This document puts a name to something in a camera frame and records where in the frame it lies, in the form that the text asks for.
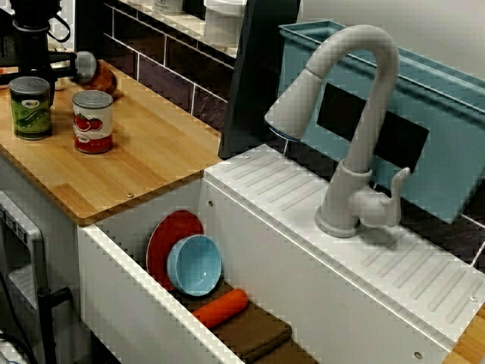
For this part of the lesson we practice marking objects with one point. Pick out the light grey box unit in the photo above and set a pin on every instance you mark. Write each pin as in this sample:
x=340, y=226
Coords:
x=34, y=246

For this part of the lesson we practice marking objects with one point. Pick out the brown folded cloth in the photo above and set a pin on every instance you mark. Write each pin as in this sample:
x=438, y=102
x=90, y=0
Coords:
x=261, y=333

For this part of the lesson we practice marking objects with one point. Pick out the green peas can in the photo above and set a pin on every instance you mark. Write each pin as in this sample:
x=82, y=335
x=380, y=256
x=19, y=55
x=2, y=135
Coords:
x=30, y=113

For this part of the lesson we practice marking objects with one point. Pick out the red plate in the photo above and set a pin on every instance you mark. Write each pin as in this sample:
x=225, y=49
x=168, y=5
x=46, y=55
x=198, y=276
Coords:
x=166, y=235

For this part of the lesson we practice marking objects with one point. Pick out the labelled jar with white lid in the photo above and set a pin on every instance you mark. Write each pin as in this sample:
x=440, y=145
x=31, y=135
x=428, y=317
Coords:
x=166, y=7

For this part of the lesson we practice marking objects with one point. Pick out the black kitchen frame post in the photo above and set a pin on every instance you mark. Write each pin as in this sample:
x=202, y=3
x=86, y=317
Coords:
x=257, y=76

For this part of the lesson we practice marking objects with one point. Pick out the orange toy sausage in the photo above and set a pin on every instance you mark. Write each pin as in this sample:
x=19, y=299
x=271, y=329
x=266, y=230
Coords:
x=223, y=309

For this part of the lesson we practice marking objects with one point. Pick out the orange beans can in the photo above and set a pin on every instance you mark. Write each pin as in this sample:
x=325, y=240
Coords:
x=102, y=77

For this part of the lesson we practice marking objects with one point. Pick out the light blue bowl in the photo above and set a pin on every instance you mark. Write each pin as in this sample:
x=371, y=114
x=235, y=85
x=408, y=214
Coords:
x=195, y=265

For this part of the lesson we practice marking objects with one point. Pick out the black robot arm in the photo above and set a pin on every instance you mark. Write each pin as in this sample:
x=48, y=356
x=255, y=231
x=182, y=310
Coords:
x=30, y=26

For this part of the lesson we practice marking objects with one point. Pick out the teal plastic bin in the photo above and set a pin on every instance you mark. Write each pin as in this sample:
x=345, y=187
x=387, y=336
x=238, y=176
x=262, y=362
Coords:
x=447, y=151

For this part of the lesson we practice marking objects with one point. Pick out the white toy sink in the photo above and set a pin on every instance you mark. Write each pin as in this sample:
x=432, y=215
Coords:
x=303, y=284

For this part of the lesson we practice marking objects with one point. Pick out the white tomato can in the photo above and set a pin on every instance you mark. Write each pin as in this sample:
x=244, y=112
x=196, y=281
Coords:
x=92, y=125

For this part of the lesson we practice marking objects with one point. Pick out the grey toy faucet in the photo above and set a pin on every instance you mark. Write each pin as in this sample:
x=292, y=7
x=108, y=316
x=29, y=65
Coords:
x=379, y=95

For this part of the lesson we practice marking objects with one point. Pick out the plain jar with white lid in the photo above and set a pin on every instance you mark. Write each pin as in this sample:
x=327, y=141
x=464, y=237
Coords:
x=223, y=19

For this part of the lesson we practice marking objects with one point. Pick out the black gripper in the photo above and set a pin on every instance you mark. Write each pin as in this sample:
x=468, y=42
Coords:
x=34, y=57

